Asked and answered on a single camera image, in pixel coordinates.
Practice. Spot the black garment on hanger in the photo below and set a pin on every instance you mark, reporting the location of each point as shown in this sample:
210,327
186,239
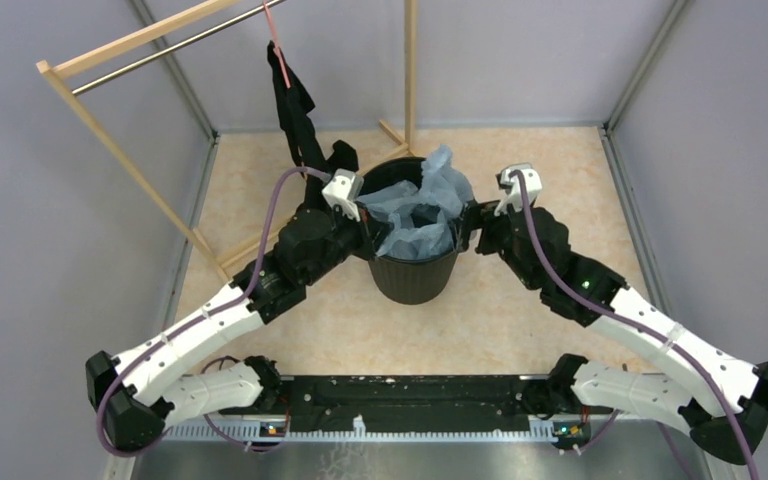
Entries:
293,104

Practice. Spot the blue plastic trash bag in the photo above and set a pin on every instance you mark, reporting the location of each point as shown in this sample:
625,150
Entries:
420,200

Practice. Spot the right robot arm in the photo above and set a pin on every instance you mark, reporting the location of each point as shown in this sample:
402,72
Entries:
719,401

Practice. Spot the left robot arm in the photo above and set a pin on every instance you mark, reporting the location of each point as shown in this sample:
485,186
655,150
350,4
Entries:
140,393

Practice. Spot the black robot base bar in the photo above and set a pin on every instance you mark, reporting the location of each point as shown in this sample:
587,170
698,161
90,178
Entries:
448,404

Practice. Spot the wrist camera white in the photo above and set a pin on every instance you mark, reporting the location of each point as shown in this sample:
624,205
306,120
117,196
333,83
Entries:
341,193
521,184

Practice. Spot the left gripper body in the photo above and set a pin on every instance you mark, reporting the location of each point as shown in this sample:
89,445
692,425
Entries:
348,240

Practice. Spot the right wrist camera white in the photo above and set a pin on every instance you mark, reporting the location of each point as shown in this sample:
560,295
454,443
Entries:
521,184

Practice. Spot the black trash bin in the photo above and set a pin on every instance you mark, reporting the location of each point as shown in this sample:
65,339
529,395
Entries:
412,282

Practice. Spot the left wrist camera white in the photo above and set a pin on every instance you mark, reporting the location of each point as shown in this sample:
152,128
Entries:
341,193

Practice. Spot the pink clothes hanger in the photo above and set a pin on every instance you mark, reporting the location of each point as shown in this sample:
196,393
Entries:
276,45

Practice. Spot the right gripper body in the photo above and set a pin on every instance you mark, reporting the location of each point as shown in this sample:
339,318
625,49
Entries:
496,234

